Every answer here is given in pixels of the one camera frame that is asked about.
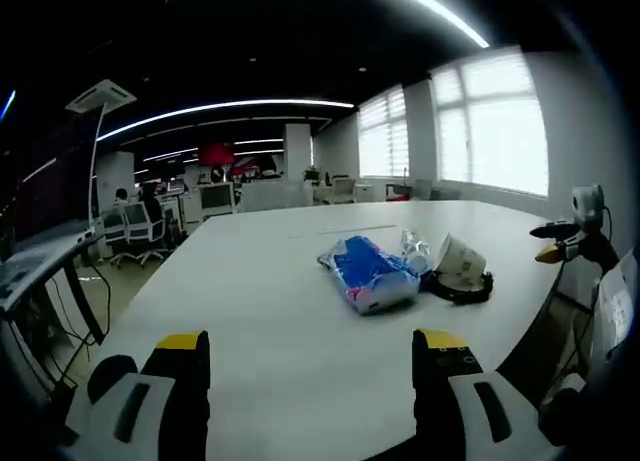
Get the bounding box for ceiling air conditioner unit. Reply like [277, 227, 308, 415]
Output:
[64, 78, 139, 115]

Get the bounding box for white mesh office chair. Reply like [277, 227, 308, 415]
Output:
[199, 183, 236, 218]
[123, 203, 167, 268]
[101, 208, 130, 268]

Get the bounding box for person's right hand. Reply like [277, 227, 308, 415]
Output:
[579, 230, 621, 278]

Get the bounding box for white table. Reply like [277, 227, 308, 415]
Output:
[87, 199, 576, 461]

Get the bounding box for black power cable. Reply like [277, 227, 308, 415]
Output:
[47, 265, 112, 382]

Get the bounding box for thin white pole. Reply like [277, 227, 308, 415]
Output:
[87, 103, 109, 232]

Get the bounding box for long ceiling light strip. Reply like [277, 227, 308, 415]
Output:
[94, 99, 356, 143]
[374, 0, 491, 50]

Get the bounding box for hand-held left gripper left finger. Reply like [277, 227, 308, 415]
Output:
[64, 330, 211, 461]

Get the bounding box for white chest-worn device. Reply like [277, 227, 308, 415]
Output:
[592, 248, 640, 365]

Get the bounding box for red wall screen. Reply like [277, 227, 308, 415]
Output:
[198, 141, 236, 166]

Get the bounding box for black laptop stand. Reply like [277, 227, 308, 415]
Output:
[0, 250, 107, 347]

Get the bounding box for beige office chair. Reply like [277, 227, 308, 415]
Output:
[329, 176, 357, 205]

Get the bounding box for large bright window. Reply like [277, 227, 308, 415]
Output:
[429, 55, 550, 198]

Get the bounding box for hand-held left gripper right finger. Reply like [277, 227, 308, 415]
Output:
[412, 328, 544, 461]

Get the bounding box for clear plastic water bottle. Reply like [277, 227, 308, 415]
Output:
[399, 228, 432, 262]

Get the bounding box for open laptop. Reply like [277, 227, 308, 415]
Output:
[0, 115, 106, 312]

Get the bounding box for white paper cup green print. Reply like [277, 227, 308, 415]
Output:
[432, 233, 490, 288]

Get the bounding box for blue tissue packet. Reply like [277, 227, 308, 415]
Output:
[318, 235, 406, 293]

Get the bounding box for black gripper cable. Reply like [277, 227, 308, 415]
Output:
[599, 203, 615, 240]

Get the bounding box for window with blinds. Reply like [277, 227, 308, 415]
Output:
[358, 87, 409, 180]

